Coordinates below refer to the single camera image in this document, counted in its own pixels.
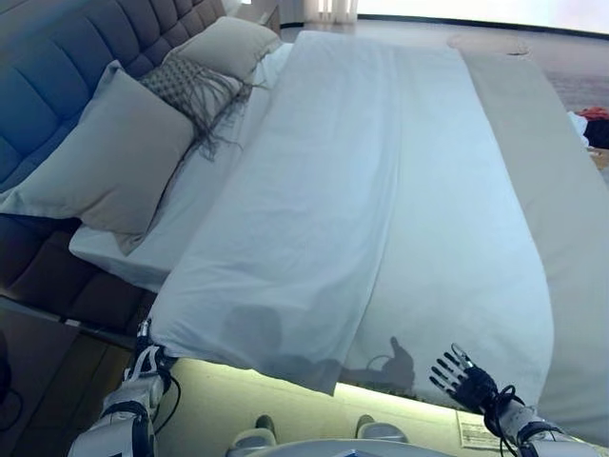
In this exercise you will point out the white duvet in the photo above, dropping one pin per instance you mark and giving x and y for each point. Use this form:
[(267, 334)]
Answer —
[(333, 190)]

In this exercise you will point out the white cloth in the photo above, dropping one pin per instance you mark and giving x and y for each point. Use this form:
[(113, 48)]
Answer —
[(576, 128)]

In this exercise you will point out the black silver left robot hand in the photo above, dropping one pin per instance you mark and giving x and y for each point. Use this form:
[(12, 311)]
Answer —
[(144, 331)]

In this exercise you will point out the silver right robot leg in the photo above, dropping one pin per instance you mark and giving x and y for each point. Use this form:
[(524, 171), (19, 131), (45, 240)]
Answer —
[(376, 431)]

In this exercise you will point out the brown tufted bed frame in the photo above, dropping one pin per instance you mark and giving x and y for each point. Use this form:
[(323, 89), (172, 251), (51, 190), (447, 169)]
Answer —
[(57, 57)]

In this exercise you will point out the silver robot leg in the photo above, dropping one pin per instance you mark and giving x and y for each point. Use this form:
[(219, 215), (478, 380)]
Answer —
[(259, 431), (376, 431)]

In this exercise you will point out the silver left robot leg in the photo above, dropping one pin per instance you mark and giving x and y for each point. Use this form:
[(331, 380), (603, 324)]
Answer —
[(259, 431)]

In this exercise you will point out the white printed paper sheet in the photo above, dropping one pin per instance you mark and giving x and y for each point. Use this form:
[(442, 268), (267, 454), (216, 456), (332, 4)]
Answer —
[(471, 428)]

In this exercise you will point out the black bag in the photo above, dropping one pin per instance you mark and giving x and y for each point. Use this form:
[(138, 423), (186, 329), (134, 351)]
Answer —
[(598, 133)]

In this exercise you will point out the beige floor rug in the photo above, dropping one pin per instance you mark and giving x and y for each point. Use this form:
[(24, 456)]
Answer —
[(490, 43)]

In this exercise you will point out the red cloth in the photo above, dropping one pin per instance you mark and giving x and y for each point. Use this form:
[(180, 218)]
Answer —
[(595, 113)]

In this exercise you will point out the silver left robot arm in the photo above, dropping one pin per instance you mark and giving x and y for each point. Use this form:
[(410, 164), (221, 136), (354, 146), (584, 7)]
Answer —
[(123, 409)]

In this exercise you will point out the woven fringed decorative pillow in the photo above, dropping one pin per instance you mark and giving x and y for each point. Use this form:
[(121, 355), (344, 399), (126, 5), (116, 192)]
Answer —
[(185, 78)]

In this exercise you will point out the beige bed with headboard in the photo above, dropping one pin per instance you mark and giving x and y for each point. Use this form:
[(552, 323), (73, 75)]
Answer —
[(204, 200)]

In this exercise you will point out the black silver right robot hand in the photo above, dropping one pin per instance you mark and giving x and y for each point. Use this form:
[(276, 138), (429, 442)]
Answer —
[(476, 385)]

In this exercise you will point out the white sheer curtain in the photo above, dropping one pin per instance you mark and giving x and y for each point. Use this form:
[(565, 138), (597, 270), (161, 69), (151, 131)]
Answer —
[(338, 5)]

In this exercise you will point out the beige pillow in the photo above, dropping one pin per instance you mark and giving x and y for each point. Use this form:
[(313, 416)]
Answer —
[(228, 43), (109, 162)]

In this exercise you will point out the wooden nightstand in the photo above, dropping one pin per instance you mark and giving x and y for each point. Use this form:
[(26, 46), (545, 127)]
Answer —
[(269, 16), (47, 371)]

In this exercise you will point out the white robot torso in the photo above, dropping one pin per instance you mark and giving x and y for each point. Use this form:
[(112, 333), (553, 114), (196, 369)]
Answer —
[(333, 450)]

